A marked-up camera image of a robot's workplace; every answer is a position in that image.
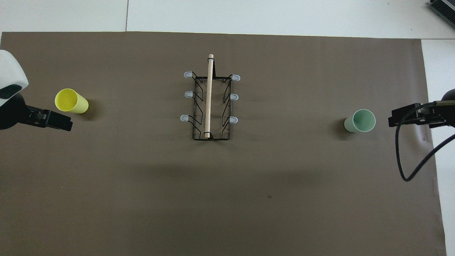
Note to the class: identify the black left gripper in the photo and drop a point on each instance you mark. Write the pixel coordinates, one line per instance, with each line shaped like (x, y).
(10, 113)

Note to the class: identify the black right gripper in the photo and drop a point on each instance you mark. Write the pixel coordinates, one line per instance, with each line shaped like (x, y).
(447, 110)

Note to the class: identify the yellow plastic cup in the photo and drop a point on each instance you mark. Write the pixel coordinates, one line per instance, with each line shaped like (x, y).
(71, 101)

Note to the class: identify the pale green plastic cup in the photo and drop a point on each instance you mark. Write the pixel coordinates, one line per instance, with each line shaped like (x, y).
(360, 121)

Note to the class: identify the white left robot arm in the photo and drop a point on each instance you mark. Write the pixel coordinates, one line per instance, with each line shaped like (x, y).
(9, 71)

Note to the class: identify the dark ribbed electronic device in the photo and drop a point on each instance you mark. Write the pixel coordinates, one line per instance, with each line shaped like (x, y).
(444, 7)

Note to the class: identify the brown table mat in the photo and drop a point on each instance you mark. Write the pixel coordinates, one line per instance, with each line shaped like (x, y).
(227, 213)

